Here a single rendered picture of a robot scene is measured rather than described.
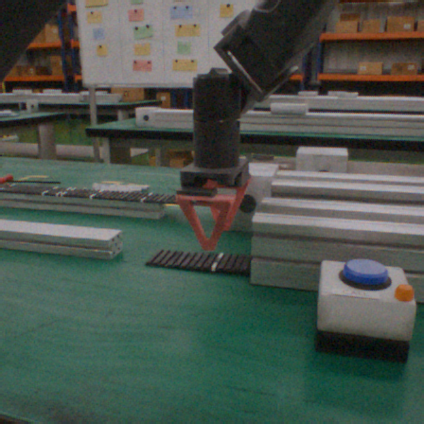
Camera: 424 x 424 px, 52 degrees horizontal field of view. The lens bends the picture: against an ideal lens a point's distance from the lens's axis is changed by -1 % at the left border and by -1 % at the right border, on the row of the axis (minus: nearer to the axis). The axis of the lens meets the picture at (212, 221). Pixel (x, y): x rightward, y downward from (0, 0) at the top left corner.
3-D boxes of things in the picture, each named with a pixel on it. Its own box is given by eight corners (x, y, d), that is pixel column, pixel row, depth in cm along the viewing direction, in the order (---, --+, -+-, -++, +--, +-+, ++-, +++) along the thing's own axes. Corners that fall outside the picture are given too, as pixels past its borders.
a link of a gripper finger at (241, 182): (250, 227, 62) (252, 162, 59) (239, 244, 55) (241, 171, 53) (203, 223, 64) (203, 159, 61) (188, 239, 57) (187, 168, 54)
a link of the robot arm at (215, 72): (185, 67, 49) (235, 66, 47) (203, 68, 55) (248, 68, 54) (186, 129, 51) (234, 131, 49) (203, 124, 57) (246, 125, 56)
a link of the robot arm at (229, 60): (245, 5, 46) (297, 68, 47) (264, 19, 57) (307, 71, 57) (169, 83, 51) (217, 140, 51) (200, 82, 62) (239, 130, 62)
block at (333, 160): (292, 201, 89) (295, 154, 86) (296, 188, 99) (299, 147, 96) (344, 204, 86) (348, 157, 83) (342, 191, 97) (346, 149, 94)
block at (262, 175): (211, 234, 70) (211, 176, 67) (228, 212, 81) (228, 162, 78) (268, 238, 68) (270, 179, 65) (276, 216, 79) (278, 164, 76)
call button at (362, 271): (342, 291, 39) (344, 272, 39) (341, 273, 43) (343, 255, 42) (388, 297, 39) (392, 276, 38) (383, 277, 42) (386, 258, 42)
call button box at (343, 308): (314, 352, 40) (320, 291, 38) (317, 302, 49) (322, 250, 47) (407, 364, 38) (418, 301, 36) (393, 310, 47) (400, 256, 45)
